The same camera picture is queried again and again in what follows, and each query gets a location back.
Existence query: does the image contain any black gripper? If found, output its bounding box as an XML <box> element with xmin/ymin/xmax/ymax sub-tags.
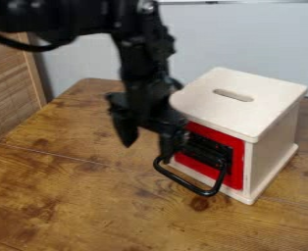
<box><xmin>105</xmin><ymin>73</ymin><xmax>186</xmax><ymax>164</ymax></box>

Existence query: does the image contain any red drawer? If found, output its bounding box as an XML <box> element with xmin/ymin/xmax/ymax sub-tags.
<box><xmin>174</xmin><ymin>123</ymin><xmax>245</xmax><ymax>190</ymax></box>

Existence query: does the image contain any black metal drawer handle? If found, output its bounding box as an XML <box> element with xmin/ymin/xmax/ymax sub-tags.
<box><xmin>153</xmin><ymin>130</ymin><xmax>234</xmax><ymax>198</ymax></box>

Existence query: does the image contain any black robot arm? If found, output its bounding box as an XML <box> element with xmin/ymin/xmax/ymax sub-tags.
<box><xmin>0</xmin><ymin>0</ymin><xmax>184</xmax><ymax>163</ymax></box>

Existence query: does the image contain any light wooden box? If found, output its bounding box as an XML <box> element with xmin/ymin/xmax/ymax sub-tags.
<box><xmin>170</xmin><ymin>68</ymin><xmax>308</xmax><ymax>205</ymax></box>

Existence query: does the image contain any wooden slatted panel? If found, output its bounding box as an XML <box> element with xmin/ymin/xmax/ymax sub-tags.
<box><xmin>0</xmin><ymin>31</ymin><xmax>48</xmax><ymax>148</ymax></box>

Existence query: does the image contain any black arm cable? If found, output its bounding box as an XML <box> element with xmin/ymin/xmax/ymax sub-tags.
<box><xmin>0</xmin><ymin>30</ymin><xmax>74</xmax><ymax>53</ymax></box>

